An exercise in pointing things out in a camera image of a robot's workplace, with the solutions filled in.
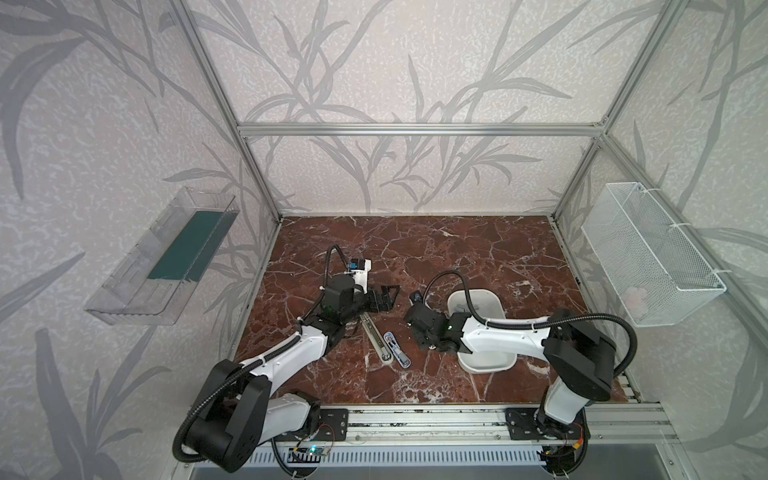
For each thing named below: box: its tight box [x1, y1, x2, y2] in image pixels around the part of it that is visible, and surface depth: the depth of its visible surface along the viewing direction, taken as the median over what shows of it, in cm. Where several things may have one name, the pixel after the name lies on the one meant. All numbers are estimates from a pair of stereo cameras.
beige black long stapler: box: [359, 312, 394, 365], surface depth 87 cm
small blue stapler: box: [383, 331, 412, 369], surface depth 86 cm
